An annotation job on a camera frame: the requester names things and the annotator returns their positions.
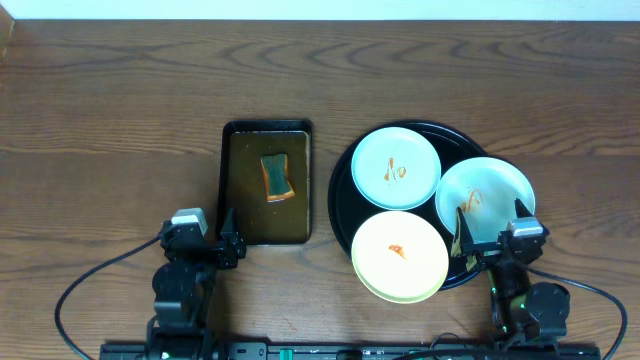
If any yellow plate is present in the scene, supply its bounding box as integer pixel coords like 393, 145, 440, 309
351, 211, 449, 304

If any light blue plate top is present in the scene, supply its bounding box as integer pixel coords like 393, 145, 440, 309
350, 126, 442, 211

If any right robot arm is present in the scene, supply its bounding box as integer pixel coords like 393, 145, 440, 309
451, 199, 570, 352

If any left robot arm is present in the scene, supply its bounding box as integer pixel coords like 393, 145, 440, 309
140, 208, 246, 360

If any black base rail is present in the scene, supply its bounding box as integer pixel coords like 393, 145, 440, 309
98, 342, 601, 360

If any light blue plate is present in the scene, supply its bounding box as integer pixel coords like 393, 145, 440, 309
435, 157, 536, 243
350, 126, 442, 211

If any orange green sponge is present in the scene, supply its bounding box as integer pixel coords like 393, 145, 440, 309
261, 153, 295, 202

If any black rectangular water tray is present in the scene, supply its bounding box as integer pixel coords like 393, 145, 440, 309
216, 119, 313, 246

